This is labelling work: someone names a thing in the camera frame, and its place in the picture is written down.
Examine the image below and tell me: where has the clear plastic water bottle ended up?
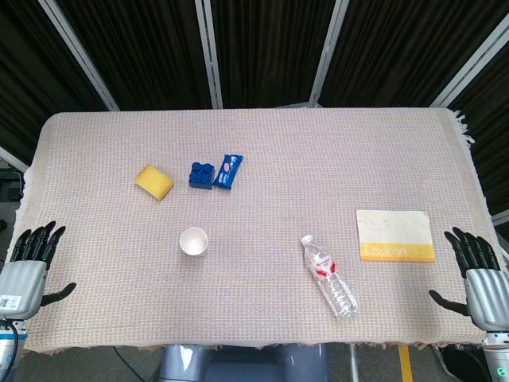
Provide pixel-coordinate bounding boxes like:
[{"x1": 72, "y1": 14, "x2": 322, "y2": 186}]
[{"x1": 300, "y1": 234, "x2": 359, "y2": 319}]

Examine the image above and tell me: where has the blue toy brick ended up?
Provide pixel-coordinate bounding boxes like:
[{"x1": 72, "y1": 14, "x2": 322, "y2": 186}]
[{"x1": 188, "y1": 161, "x2": 216, "y2": 191}]

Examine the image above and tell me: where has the white paper cup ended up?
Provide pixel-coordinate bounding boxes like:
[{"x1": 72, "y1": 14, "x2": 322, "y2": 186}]
[{"x1": 179, "y1": 226, "x2": 209, "y2": 256}]

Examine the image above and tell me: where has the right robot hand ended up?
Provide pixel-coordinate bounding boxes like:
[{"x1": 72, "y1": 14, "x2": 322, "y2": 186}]
[{"x1": 428, "y1": 226, "x2": 509, "y2": 333}]

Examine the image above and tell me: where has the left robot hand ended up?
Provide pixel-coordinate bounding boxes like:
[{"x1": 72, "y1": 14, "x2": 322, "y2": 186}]
[{"x1": 0, "y1": 220, "x2": 77, "y2": 320}]

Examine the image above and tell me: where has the grey robot torso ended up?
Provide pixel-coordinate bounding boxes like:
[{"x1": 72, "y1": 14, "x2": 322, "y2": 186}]
[{"x1": 157, "y1": 343, "x2": 329, "y2": 382}]

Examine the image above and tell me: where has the blue snack packet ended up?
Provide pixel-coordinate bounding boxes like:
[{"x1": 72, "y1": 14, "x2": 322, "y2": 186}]
[{"x1": 212, "y1": 154, "x2": 244, "y2": 192}]

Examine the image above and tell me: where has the yellow sponge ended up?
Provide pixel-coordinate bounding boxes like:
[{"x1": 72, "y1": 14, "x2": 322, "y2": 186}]
[{"x1": 133, "y1": 164, "x2": 175, "y2": 203}]

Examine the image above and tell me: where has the beige woven tablecloth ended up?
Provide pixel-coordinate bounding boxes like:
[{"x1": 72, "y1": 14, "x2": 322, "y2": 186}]
[{"x1": 14, "y1": 106, "x2": 495, "y2": 354}]

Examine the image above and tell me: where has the grey partition post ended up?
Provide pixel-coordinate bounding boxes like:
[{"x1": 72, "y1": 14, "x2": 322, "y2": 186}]
[
  {"x1": 194, "y1": 0, "x2": 223, "y2": 109},
  {"x1": 37, "y1": 0, "x2": 120, "y2": 111},
  {"x1": 308, "y1": 0, "x2": 352, "y2": 107},
  {"x1": 431, "y1": 21, "x2": 509, "y2": 111}
]

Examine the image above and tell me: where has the metal table leg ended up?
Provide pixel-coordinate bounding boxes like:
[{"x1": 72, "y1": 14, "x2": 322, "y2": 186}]
[{"x1": 348, "y1": 344, "x2": 361, "y2": 382}]

